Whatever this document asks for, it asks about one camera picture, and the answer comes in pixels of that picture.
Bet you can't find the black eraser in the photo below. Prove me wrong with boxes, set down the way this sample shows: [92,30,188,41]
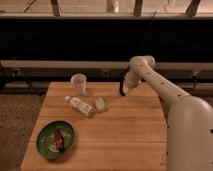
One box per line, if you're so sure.
[119,79,126,96]

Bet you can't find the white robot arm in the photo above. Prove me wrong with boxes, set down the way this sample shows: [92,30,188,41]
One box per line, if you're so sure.
[122,56,213,171]

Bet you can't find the small wrapped white packet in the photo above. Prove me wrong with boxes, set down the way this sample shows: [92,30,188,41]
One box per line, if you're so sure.
[94,97,108,113]

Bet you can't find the clear plastic cup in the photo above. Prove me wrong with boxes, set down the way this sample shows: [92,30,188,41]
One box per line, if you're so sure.
[71,74,86,95]

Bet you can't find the white plastic bottle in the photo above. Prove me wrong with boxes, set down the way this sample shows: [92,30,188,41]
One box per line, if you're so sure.
[65,96,94,118]

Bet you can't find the red object in bowl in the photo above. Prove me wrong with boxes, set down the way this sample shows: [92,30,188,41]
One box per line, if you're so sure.
[54,130,64,149]

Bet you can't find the green bowl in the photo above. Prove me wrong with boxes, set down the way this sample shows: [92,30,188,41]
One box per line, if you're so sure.
[36,121,75,160]

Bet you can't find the black cable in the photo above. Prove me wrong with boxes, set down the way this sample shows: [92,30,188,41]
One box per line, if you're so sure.
[119,11,157,80]

